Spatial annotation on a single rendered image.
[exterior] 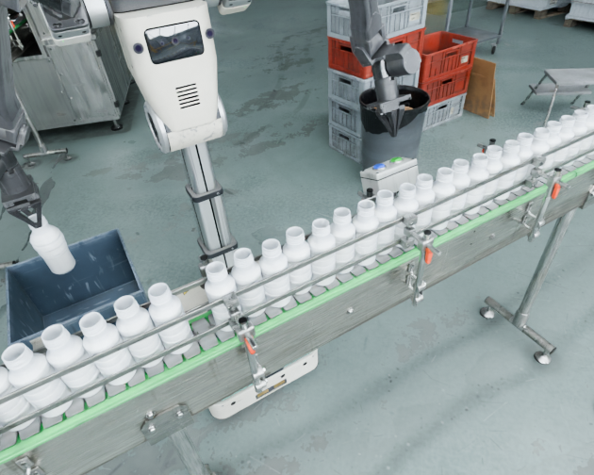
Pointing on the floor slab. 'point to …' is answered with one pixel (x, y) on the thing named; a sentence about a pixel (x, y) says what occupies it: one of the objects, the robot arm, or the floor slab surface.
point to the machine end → (72, 76)
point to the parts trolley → (476, 28)
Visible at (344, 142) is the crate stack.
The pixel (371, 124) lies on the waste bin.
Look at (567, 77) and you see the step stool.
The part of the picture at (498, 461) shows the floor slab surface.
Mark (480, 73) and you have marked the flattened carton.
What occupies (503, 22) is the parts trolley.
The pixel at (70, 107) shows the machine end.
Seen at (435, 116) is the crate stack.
